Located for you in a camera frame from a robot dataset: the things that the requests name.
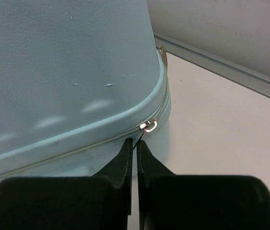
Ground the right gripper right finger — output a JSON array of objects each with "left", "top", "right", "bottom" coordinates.
[{"left": 137, "top": 141, "right": 270, "bottom": 230}]

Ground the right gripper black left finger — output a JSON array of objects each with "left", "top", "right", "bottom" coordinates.
[{"left": 0, "top": 138, "right": 133, "bottom": 230}]

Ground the silver zipper pull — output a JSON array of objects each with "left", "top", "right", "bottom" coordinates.
[{"left": 134, "top": 120, "right": 158, "bottom": 147}]

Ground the light blue suitcase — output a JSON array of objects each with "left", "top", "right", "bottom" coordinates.
[{"left": 0, "top": 0, "right": 171, "bottom": 181}]

